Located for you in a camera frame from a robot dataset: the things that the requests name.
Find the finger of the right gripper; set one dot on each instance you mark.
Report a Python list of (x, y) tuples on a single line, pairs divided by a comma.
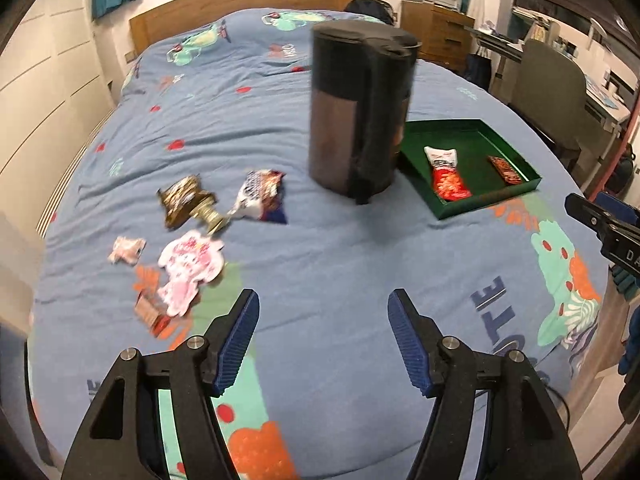
[(589, 214)]

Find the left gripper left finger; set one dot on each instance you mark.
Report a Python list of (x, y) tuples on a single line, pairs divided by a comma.
[(120, 436)]

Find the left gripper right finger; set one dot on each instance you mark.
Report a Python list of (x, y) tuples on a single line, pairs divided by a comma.
[(524, 436)]

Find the red spicy snack packet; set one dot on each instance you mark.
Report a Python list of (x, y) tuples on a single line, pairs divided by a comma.
[(505, 170)]

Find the tall red white snack pouch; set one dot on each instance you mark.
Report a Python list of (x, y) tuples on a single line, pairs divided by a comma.
[(447, 182)]

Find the brown gold snack packet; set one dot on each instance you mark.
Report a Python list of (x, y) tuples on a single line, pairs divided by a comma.
[(181, 198)]

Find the blue white wafer packet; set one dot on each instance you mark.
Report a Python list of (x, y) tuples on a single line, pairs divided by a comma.
[(261, 197)]

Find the blue gloved right hand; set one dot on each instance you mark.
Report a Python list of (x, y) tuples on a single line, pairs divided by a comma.
[(625, 283)]

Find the small red brown candy packet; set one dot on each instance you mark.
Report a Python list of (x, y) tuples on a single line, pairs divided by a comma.
[(152, 312)]

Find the grey office chair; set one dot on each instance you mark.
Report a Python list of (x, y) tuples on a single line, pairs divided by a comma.
[(550, 95)]

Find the green tray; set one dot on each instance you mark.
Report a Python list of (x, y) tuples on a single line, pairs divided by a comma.
[(474, 141)]

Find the small pink snack packet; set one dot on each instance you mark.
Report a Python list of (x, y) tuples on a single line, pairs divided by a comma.
[(126, 249)]

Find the pink white candy bag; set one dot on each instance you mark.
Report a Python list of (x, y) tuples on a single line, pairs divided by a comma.
[(189, 260)]

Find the wooden drawer cabinet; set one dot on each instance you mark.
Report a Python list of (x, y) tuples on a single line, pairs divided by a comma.
[(444, 34)]

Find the small olive gold packet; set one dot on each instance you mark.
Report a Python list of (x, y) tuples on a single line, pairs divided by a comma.
[(215, 221)]

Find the blue cartoon bedspread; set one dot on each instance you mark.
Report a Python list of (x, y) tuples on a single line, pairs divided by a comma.
[(323, 392)]

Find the black cylindrical bin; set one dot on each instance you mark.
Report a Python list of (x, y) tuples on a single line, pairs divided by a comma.
[(361, 81)]

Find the black bag beside bed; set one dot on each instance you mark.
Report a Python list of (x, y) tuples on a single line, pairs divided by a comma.
[(378, 9)]

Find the white wardrobe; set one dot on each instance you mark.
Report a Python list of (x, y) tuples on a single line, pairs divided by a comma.
[(53, 97)]

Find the wooden headboard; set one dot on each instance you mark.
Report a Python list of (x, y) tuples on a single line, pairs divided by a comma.
[(177, 16)]

